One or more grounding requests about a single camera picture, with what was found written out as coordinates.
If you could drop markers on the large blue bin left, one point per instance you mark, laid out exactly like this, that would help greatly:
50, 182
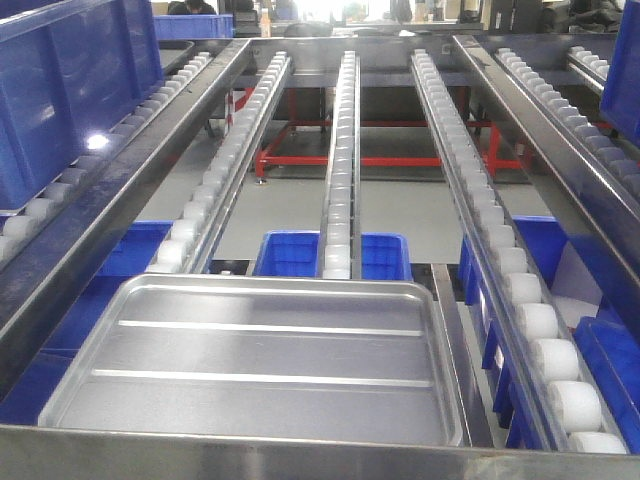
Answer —
69, 70

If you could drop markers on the blue crate in background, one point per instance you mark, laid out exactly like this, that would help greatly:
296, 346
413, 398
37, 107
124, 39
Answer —
193, 27

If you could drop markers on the blue bin upper right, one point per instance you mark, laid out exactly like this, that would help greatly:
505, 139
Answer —
620, 98

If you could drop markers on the silver ribbed metal tray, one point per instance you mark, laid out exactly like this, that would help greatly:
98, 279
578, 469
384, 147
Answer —
264, 357

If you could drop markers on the blue bin lower right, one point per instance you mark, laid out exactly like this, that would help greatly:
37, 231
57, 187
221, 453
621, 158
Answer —
609, 349

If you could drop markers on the centre white roller track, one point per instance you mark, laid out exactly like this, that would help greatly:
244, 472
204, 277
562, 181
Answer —
338, 247

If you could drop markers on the red metal floor frame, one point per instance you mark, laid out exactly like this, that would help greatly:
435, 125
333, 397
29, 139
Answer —
390, 150

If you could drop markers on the blue bin lower centre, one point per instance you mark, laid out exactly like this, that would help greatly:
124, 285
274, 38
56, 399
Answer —
293, 253

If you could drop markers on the dark tray upper left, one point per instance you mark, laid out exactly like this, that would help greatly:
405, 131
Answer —
174, 54

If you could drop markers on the white roller track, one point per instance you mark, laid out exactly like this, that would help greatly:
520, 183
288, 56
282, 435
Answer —
544, 393
194, 237
338, 247

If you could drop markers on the right white roller track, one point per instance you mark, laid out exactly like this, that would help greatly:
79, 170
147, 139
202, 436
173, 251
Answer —
544, 393

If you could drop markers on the blue bin lower left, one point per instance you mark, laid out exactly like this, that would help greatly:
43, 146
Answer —
130, 257

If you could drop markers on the far left roller track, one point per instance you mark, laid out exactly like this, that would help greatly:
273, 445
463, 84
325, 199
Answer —
19, 228

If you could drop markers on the left white roller track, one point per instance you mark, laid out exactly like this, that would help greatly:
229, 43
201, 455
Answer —
194, 237

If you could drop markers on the steel front shelf rail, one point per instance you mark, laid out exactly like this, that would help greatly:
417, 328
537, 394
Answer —
37, 453

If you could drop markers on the far right roller track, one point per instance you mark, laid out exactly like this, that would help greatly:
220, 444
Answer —
612, 157

